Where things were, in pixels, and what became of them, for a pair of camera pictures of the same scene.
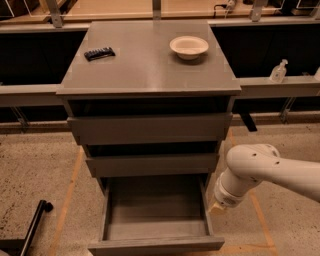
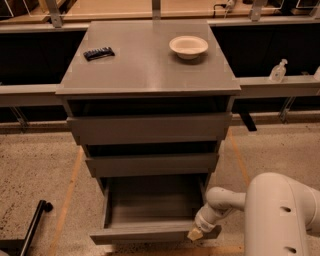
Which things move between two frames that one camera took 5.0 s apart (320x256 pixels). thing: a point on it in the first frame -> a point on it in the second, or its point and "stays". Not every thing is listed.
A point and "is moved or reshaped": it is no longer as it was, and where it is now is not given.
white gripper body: [226, 197] -> [204, 223]
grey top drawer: [151, 128] stays
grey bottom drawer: [155, 213] is moved or reshaped
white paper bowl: [189, 47] stays
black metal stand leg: [22, 246] stays
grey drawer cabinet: [150, 99] stays
